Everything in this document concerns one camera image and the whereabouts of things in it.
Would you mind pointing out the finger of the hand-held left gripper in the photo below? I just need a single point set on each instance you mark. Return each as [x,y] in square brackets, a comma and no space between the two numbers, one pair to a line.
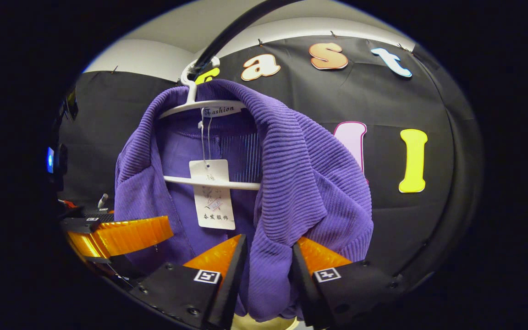
[99,211]
[78,225]

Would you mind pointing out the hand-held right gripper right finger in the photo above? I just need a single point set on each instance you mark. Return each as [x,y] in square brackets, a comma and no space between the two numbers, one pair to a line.
[312,298]

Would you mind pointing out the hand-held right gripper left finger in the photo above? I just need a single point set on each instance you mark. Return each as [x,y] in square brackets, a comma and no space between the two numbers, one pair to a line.
[232,293]

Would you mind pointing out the cream laundry hamper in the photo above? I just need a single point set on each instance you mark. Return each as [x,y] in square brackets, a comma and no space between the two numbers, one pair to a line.
[268,324]

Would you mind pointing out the white plastic hanger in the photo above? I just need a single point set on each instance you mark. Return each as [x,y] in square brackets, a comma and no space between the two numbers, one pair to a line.
[227,184]

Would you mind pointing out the purple ribbed jacket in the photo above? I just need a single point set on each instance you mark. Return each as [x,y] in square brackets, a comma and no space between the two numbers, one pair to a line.
[300,183]

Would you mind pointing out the white tube with metal end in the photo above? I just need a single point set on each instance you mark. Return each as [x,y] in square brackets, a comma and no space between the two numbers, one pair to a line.
[103,200]

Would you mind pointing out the black backdrop cloth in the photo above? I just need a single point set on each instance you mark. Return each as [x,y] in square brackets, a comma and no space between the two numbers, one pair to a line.
[383,91]

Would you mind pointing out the black clothes rail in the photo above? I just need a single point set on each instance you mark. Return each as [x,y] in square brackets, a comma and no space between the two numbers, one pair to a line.
[227,34]

